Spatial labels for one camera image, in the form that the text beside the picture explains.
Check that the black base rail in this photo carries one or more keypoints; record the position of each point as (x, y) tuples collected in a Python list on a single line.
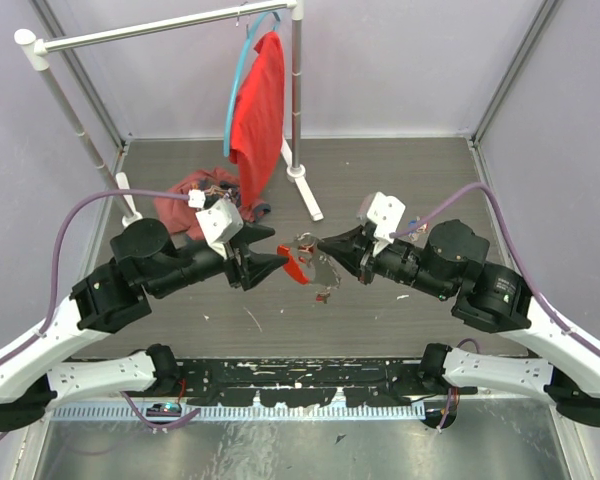
[(305, 382)]

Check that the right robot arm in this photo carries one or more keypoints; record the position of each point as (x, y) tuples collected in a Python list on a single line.
[(490, 298)]

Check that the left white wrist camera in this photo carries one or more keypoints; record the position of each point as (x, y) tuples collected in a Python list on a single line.
[(219, 223)]

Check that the grey cable duct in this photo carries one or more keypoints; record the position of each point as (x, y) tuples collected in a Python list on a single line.
[(336, 411)]

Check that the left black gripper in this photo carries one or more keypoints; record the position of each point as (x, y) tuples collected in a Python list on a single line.
[(256, 265)]

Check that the blue clothes hanger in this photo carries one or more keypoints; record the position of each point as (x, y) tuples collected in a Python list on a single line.
[(247, 45)]

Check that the dark red printed shirt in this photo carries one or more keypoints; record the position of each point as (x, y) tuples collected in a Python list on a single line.
[(179, 218)]

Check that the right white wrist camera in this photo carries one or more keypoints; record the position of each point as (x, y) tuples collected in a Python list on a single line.
[(384, 213)]

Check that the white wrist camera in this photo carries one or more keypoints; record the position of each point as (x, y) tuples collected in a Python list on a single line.
[(384, 213), (219, 223)]

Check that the small electronics board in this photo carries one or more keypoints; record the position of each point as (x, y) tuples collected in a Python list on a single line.
[(164, 410)]

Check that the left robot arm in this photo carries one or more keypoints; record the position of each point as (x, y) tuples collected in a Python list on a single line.
[(145, 264)]

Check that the blue and red keys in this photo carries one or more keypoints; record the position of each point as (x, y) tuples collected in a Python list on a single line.
[(416, 229)]

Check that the bright red shirt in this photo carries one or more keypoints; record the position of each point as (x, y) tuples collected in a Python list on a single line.
[(256, 133)]

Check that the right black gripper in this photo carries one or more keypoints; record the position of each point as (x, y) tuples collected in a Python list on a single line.
[(354, 250)]

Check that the red handled keyring with keys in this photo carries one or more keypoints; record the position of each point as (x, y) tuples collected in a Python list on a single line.
[(307, 265)]

